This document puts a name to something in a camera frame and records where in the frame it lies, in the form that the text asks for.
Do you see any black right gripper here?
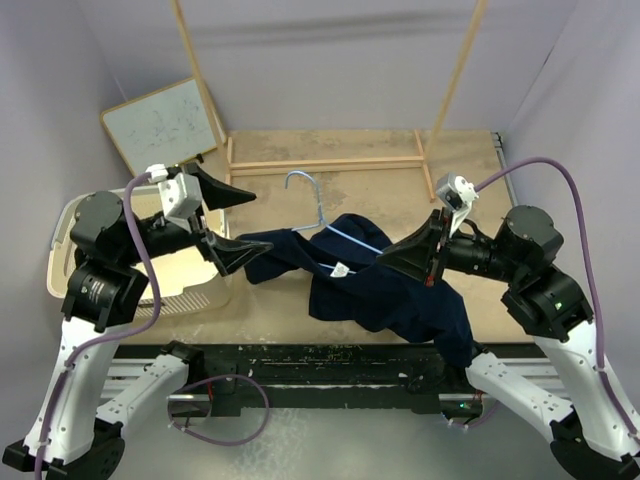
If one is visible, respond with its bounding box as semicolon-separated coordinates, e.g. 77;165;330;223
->
377;205;523;284

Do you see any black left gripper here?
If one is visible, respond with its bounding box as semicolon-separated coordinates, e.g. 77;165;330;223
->
121;161;272;271

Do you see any navy blue t shirt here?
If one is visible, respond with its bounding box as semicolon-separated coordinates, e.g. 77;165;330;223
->
240;213;473;368

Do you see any light blue wire hanger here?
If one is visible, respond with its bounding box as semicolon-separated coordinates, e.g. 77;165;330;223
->
285;170;389;280

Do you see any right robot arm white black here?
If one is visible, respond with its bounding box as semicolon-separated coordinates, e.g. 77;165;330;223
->
377;206;639;479

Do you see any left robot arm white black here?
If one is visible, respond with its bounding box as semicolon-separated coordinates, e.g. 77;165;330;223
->
2;163;270;479

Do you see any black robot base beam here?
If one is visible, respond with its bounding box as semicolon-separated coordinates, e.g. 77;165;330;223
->
114;342;556;416

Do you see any cream plastic laundry basket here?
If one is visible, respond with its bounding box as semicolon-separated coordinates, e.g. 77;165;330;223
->
47;187;231;319

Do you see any wooden clothes rack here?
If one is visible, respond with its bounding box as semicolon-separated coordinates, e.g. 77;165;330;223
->
170;1;488;201

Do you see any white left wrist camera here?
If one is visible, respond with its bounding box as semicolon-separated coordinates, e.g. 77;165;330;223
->
146;164;203;233

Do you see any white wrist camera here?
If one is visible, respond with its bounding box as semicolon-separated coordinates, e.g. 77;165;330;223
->
436;173;479;237
146;164;203;233

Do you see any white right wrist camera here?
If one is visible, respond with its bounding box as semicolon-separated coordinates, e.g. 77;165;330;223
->
436;173;479;237

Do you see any small whiteboard wooden frame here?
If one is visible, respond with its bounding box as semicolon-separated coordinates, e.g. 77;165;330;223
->
101;78;217;176

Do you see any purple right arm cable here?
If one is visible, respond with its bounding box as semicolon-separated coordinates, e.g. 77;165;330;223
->
447;157;640;431

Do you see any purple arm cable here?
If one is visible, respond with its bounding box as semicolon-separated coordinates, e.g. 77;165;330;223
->
447;157;640;431
33;172;162;480

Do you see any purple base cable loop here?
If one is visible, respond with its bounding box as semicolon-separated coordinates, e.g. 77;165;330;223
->
167;373;273;447

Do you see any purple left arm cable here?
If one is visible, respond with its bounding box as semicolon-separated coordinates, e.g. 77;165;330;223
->
33;172;162;480

